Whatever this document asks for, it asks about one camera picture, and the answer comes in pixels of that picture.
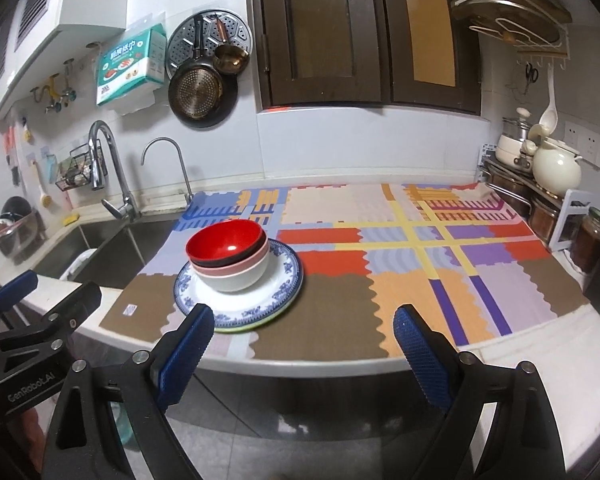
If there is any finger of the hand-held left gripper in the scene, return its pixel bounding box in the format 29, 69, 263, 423
0, 269, 39, 333
0, 281, 103, 361

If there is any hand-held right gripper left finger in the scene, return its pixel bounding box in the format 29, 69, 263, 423
41, 303, 216, 480

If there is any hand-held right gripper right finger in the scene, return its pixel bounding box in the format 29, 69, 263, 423
392, 305, 553, 480

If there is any green plate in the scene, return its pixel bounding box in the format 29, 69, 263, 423
200, 285, 305, 335

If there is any white bowl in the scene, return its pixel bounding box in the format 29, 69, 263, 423
194, 250, 271, 294

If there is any pink bowl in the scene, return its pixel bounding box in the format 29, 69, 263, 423
190, 240, 271, 278

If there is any red bowl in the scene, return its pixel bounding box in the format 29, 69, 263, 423
185, 219, 267, 268

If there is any blue rimmed white plate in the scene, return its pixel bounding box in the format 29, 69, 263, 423
174, 239, 303, 328

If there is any white plastic item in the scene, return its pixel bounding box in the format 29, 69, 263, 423
62, 247, 98, 281

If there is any steel sink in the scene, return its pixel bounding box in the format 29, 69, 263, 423
32, 215, 181, 291

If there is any colourful patterned table mat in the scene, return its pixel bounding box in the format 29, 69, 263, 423
99, 182, 592, 361

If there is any dish brush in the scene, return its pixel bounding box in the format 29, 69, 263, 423
32, 157, 53, 208

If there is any tall chrome faucet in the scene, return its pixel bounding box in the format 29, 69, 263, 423
88, 120, 141, 221

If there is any thin gooseneck faucet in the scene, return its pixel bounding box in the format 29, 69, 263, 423
141, 137, 195, 208

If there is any steel shelf rack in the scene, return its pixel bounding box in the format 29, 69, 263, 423
477, 155, 588, 251

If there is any glass jar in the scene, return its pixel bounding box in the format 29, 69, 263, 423
572, 207, 600, 273

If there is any white casserole pot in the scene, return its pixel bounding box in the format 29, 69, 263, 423
496, 132, 531, 168

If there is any cream ceramic pot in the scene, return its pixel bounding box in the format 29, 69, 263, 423
531, 137, 583, 198

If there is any steel pot with lid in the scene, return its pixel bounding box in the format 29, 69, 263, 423
502, 107, 533, 138

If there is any teal tissue box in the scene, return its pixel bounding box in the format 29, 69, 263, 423
96, 25, 167, 107

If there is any black frying pan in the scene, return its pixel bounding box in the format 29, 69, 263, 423
168, 14, 238, 128

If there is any white ladle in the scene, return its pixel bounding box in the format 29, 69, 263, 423
538, 65, 560, 131

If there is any small brass saucepan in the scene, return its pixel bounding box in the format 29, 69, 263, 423
212, 17, 251, 76

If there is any round metal steamer tray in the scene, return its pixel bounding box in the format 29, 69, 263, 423
166, 8, 253, 81

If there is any orange cardboard sheet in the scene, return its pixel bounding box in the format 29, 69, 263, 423
397, 0, 456, 88

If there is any dark wooden window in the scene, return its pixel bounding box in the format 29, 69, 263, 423
245, 0, 483, 116

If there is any round wooden cutting board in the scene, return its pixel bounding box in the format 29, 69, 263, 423
452, 0, 563, 46

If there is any rectangular wooden cutting board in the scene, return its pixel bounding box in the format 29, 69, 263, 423
460, 0, 573, 23

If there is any black wire basket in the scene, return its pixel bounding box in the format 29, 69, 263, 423
55, 144, 106, 192

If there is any yellow wall hook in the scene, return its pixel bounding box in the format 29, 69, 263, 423
30, 74, 61, 113

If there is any metal wall hook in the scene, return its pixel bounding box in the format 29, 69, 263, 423
60, 59, 78, 108

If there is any white wire wall rack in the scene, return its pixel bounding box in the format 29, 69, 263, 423
450, 0, 573, 68

